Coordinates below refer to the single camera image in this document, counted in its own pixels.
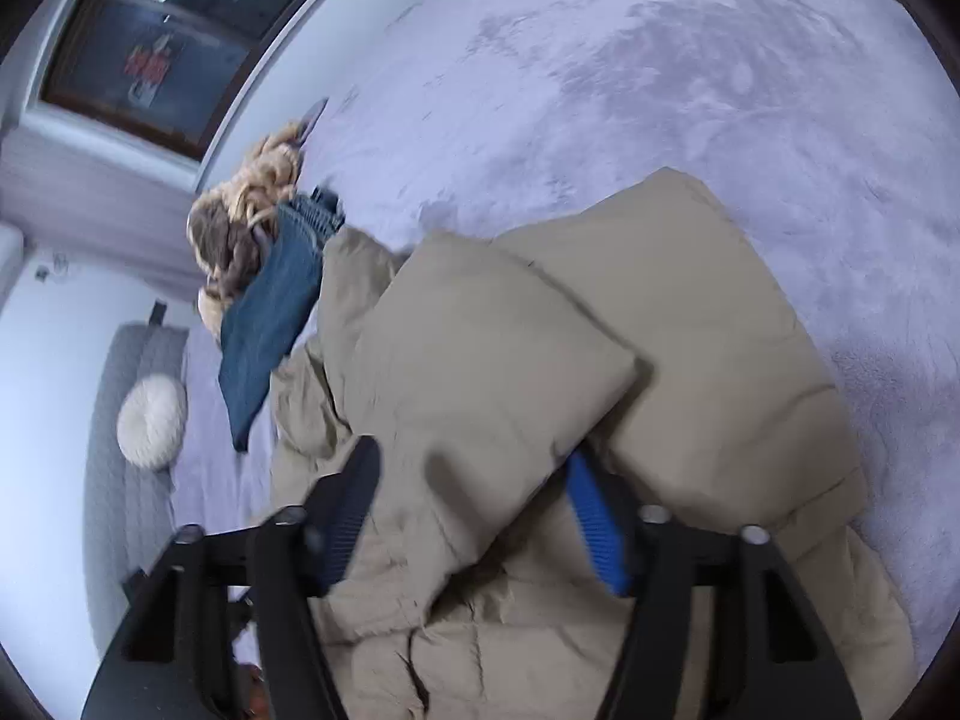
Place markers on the dark window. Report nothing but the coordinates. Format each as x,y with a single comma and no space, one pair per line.
150,52

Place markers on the purple plush blanket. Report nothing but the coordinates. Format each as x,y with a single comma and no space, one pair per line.
600,90

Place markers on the blue jeans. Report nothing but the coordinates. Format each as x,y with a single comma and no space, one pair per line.
262,330

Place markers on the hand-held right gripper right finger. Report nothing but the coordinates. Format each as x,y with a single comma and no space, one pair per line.
596,532

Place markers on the brown beige knitted garment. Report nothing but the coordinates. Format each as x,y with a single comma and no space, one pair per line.
244,191

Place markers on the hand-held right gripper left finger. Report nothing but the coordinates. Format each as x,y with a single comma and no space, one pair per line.
349,519

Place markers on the lavender bed sheet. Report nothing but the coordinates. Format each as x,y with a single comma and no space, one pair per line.
202,472

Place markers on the grey quilted headboard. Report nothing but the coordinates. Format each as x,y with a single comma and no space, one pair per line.
127,532

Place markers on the white round cushion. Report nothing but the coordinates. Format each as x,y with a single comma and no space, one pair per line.
152,421

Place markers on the beige puffer jacket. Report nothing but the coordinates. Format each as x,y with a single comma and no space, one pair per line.
487,360

